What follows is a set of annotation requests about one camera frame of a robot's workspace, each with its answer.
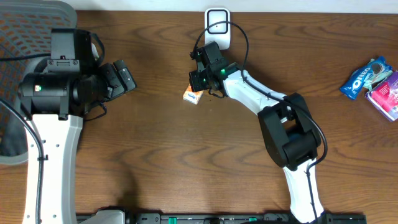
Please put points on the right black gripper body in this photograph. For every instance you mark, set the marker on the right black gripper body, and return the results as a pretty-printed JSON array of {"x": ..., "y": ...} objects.
[{"x": 199, "y": 81}]

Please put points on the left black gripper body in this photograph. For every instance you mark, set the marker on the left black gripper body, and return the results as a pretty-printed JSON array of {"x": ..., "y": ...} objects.
[{"x": 117, "y": 79}]

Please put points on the small orange snack box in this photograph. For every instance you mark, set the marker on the small orange snack box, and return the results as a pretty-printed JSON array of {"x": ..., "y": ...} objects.
[{"x": 192, "y": 96}]

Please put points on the blue Oreo cookie pack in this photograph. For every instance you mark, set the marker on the blue Oreo cookie pack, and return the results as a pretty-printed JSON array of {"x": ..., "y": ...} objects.
[{"x": 355, "y": 83}]

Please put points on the teal green snack packet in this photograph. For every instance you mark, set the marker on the teal green snack packet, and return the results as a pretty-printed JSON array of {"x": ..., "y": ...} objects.
[{"x": 376, "y": 78}]

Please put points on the red purple snack bag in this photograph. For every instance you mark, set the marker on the red purple snack bag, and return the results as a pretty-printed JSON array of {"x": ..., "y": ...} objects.
[{"x": 384, "y": 97}]

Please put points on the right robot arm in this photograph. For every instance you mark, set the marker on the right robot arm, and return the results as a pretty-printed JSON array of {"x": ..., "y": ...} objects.
[{"x": 290, "y": 134}]

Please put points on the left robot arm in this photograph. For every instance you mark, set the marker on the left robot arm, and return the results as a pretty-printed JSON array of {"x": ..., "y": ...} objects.
[{"x": 56, "y": 99}]

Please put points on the grey plastic mesh basket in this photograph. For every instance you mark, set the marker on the grey plastic mesh basket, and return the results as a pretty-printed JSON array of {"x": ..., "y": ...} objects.
[{"x": 25, "y": 30}]

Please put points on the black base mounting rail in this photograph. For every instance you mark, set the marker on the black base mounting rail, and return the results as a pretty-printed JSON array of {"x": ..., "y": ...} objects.
[{"x": 114, "y": 217}]

